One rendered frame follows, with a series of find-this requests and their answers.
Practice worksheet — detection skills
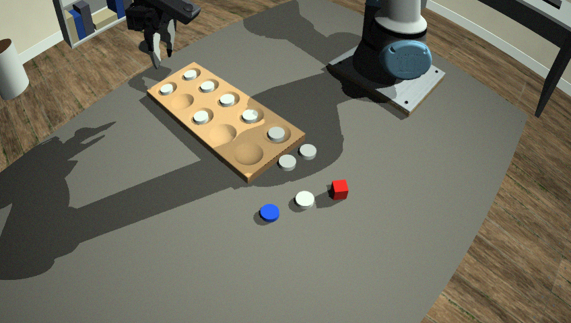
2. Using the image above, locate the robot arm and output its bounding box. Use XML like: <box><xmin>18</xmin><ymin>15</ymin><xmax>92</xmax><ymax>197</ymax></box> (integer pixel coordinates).
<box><xmin>147</xmin><ymin>0</ymin><xmax>432</xmax><ymax>85</ymax></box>

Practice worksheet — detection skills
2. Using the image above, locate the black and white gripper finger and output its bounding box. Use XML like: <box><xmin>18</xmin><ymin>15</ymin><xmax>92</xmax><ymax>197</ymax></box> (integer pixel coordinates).
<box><xmin>138</xmin><ymin>18</ymin><xmax>161</xmax><ymax>69</ymax></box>
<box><xmin>156</xmin><ymin>17</ymin><xmax>176</xmax><ymax>57</ymax></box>

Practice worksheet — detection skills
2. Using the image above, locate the white disc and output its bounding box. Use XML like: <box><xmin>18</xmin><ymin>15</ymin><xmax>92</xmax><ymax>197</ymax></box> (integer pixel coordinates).
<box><xmin>300</xmin><ymin>144</ymin><xmax>316</xmax><ymax>160</ymax></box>
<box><xmin>296</xmin><ymin>191</ymin><xmax>314</xmax><ymax>209</ymax></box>
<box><xmin>194</xmin><ymin>111</ymin><xmax>208</xmax><ymax>124</ymax></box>
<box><xmin>184</xmin><ymin>70</ymin><xmax>197</xmax><ymax>81</ymax></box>
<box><xmin>160</xmin><ymin>84</ymin><xmax>173</xmax><ymax>96</ymax></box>
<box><xmin>242</xmin><ymin>110</ymin><xmax>258</xmax><ymax>123</ymax></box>
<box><xmin>220</xmin><ymin>94</ymin><xmax>234</xmax><ymax>107</ymax></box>
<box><xmin>268</xmin><ymin>127</ymin><xmax>285</xmax><ymax>142</ymax></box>
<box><xmin>201</xmin><ymin>81</ymin><xmax>214</xmax><ymax>93</ymax></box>
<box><xmin>279</xmin><ymin>155</ymin><xmax>296</xmax><ymax>171</ymax></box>

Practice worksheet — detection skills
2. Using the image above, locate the red cube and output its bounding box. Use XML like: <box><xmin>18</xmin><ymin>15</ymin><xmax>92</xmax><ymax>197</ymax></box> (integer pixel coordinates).
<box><xmin>331</xmin><ymin>180</ymin><xmax>349</xmax><ymax>200</ymax></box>

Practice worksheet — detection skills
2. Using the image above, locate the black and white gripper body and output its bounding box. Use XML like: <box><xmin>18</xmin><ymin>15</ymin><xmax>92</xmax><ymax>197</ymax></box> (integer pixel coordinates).
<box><xmin>125</xmin><ymin>0</ymin><xmax>171</xmax><ymax>32</ymax></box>

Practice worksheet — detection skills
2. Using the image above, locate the blue disc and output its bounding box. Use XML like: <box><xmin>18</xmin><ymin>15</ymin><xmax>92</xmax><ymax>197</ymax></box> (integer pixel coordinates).
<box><xmin>261</xmin><ymin>204</ymin><xmax>279</xmax><ymax>222</ymax></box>

